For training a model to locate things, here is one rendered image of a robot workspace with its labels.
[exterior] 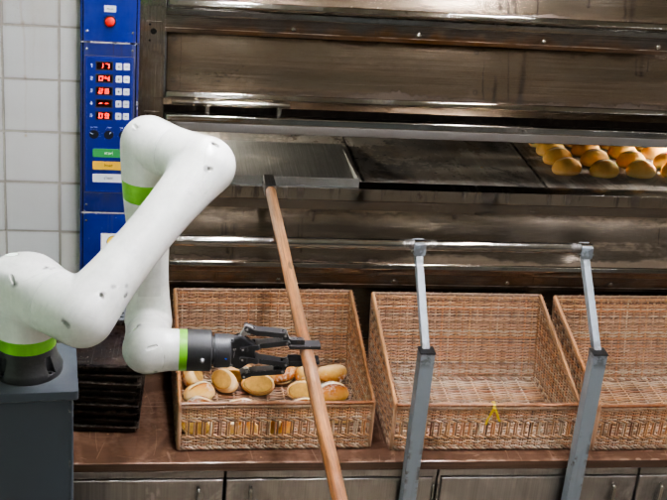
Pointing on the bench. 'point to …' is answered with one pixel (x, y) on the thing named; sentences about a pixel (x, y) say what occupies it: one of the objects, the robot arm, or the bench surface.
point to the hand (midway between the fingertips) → (304, 351)
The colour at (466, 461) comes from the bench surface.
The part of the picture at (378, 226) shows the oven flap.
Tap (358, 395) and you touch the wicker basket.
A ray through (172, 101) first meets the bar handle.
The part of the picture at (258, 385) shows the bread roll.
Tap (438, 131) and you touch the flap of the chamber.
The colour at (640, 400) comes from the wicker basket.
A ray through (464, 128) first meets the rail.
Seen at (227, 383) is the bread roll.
